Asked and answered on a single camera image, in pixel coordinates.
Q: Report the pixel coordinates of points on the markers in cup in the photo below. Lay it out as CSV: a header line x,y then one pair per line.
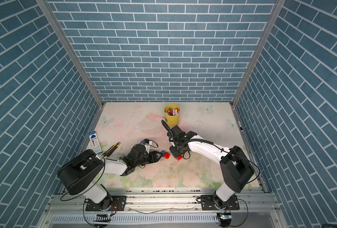
x,y
172,111

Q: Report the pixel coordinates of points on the white blue pen box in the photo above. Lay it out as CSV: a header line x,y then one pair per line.
x,y
95,142

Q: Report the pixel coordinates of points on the aluminium corner post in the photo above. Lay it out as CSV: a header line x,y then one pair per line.
x,y
262,41
53,21

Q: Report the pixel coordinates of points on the aluminium corner post left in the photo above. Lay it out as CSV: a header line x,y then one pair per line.
x,y
53,21

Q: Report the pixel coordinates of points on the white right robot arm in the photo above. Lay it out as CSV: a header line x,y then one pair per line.
x,y
236,168

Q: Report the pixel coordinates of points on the yellow black utility knife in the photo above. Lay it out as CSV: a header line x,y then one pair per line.
x,y
111,150

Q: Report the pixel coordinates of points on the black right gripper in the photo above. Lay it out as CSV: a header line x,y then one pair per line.
x,y
173,152

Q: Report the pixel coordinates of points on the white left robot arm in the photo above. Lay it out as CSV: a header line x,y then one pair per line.
x,y
78,174

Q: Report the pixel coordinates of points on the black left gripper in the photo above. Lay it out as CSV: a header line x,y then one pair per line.
x,y
154,156

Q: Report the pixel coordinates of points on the yellow cup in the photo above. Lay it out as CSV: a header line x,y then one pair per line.
x,y
172,120

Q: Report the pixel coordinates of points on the aluminium corner post right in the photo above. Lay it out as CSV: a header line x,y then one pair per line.
x,y
262,41

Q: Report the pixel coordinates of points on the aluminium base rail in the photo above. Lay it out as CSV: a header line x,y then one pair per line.
x,y
166,208

